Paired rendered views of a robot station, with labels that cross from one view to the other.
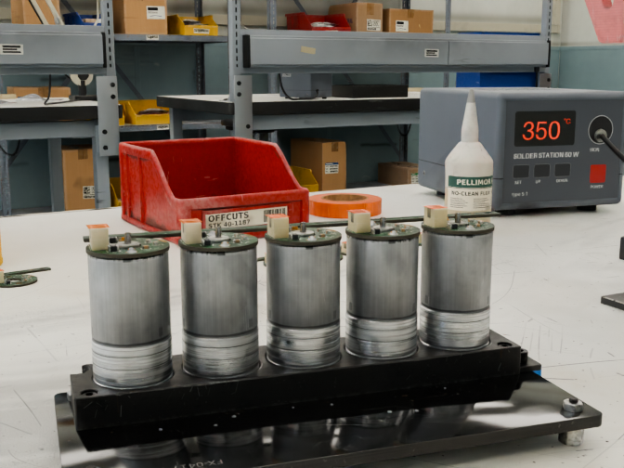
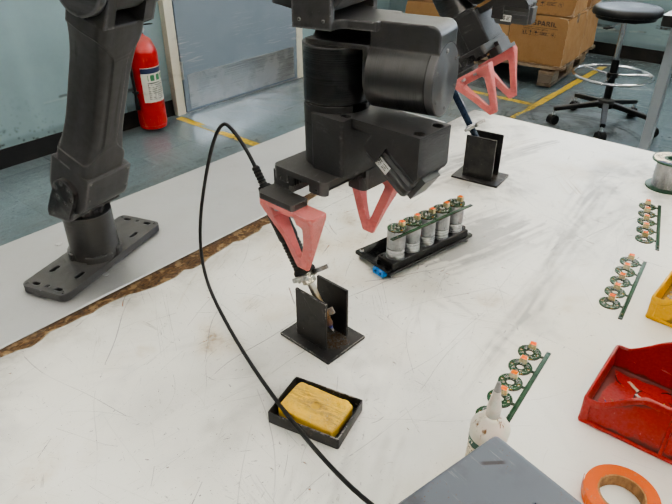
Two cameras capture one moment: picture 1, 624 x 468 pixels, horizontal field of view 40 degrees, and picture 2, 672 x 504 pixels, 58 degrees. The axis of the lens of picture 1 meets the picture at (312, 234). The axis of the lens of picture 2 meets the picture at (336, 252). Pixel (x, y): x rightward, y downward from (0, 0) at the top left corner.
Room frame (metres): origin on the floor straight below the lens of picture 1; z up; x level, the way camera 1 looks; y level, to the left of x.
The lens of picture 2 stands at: (0.90, -0.36, 1.20)
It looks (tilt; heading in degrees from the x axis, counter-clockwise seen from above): 32 degrees down; 160
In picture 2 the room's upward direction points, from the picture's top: straight up
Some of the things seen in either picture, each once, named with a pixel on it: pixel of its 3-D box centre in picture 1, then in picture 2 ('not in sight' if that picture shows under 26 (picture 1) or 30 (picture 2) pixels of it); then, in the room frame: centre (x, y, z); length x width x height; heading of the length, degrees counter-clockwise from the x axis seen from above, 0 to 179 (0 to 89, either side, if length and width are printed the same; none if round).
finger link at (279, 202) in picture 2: not in sight; (312, 220); (0.43, -0.21, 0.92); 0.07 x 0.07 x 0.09; 27
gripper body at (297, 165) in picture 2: not in sight; (336, 137); (0.41, -0.18, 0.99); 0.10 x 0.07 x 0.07; 117
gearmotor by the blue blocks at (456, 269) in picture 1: (455, 292); (395, 244); (0.29, -0.05, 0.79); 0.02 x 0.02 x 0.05
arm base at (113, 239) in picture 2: not in sight; (91, 231); (0.12, -0.42, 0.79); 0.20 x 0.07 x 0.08; 138
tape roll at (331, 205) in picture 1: (344, 204); (620, 497); (0.68, -0.03, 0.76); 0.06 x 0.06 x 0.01
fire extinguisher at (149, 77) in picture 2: not in sight; (146, 75); (-2.48, -0.17, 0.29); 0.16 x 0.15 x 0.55; 119
